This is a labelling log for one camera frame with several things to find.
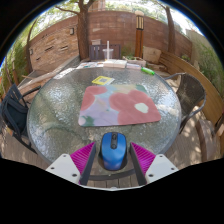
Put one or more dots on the white wall box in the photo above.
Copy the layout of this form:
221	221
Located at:
96	42

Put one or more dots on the brown wicker chair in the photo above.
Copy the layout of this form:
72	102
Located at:
191	91

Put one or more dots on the slim tree trunk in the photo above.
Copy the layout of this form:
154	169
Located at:
170	33

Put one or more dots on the thick white book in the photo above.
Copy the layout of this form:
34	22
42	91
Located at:
115	63

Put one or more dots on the dark wall lamp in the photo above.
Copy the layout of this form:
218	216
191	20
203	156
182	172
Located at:
71	31
31	52

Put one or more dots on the white planter box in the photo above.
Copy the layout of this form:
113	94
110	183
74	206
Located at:
136	61

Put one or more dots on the black slatted chair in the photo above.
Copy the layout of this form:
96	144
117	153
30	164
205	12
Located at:
15	116

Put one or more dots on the clear plastic cup with straw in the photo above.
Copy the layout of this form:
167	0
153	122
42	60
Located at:
108	54

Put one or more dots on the stone brick counter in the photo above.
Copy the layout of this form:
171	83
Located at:
50	73

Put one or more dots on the white paper strip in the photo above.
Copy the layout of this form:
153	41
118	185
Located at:
64	73

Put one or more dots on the colourful brochure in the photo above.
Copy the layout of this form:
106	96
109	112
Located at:
90	65

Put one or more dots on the green marker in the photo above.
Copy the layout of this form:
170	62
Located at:
147	71

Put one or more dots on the blue computer mouse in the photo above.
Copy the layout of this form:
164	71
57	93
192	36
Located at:
113	153

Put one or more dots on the yellow card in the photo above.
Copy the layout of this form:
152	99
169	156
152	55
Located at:
103	80

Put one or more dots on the dark wooden chair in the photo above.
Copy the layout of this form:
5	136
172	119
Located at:
96	52

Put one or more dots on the floral print mouse pad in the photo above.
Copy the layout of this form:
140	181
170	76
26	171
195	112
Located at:
120	105

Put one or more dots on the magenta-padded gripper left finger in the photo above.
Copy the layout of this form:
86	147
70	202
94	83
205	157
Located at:
81	158

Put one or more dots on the large tree trunk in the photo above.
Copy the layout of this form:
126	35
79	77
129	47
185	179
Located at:
83	33

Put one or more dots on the small thin book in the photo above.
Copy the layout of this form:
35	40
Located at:
134	66

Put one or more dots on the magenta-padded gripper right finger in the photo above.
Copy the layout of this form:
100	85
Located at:
144	159

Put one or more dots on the beige stone block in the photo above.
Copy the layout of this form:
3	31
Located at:
152	55

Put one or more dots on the wooden lamp post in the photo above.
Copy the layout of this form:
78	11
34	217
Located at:
139	33

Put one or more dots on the curved wooden bench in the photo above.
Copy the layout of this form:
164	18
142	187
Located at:
208	90

